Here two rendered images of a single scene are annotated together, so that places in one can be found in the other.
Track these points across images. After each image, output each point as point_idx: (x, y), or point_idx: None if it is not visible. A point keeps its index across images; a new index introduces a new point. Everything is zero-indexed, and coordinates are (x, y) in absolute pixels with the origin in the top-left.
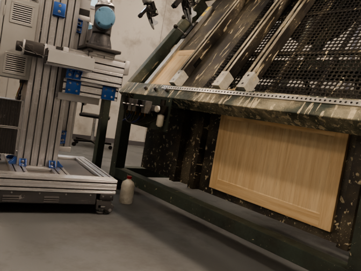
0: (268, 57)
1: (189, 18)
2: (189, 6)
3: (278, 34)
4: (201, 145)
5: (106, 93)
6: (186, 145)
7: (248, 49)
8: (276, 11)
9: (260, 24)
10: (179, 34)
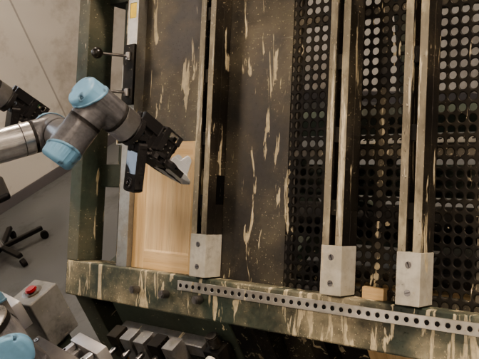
0: (427, 189)
1: (181, 181)
2: (171, 167)
3: (411, 107)
4: (332, 354)
5: None
6: (287, 342)
7: (349, 158)
8: (355, 11)
9: (337, 67)
10: (101, 73)
